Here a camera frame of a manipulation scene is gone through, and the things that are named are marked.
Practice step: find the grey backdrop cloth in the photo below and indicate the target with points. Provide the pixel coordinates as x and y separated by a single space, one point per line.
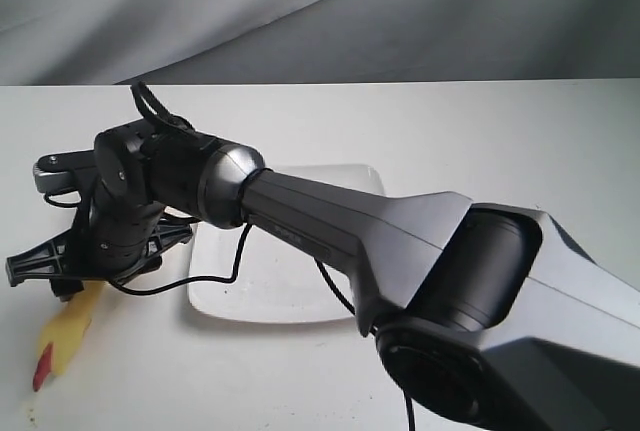
73 42

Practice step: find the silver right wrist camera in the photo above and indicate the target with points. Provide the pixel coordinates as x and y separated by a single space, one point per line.
52 173

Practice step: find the yellow rubber chicken toy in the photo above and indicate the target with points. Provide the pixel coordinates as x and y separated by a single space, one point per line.
62 336

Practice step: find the white square plate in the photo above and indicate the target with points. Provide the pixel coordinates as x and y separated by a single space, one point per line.
277 284

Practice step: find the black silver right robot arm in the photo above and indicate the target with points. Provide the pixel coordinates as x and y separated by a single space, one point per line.
485 314

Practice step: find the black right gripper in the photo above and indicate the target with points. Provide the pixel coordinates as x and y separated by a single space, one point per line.
110 239

